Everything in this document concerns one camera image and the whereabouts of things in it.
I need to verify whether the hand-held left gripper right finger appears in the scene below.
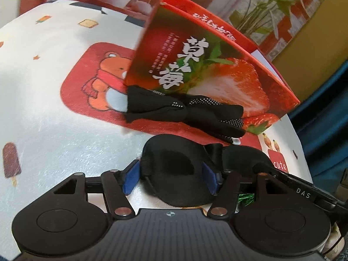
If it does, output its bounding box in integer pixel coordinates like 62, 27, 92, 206
201, 162, 295, 220

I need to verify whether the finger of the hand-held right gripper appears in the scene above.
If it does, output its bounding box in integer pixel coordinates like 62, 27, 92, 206
253, 163, 289, 179

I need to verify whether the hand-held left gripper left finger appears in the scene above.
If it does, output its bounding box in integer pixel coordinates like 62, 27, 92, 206
52, 159, 141, 220

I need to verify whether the black eye mask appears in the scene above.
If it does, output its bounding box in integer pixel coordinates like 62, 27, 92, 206
141, 134, 275, 206

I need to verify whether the red strawberry print cardboard box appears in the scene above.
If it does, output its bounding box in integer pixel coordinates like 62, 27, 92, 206
124, 0, 301, 135

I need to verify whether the green foil wrapper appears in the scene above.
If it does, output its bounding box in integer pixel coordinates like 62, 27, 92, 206
238, 192, 256, 206

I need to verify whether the teal curtain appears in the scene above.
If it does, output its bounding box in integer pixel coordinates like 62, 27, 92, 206
288, 60, 348, 196

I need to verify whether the black dotted glove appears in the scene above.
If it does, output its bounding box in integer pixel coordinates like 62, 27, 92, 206
124, 85, 247, 145

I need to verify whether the cartoon print tablecloth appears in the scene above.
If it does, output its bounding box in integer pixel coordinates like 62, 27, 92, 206
0, 0, 316, 259

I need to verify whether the wooden panel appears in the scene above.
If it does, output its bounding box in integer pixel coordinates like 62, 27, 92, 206
272, 0, 348, 68

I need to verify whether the printed room scene wall poster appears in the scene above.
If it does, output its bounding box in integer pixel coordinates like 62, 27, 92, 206
19, 0, 335, 57

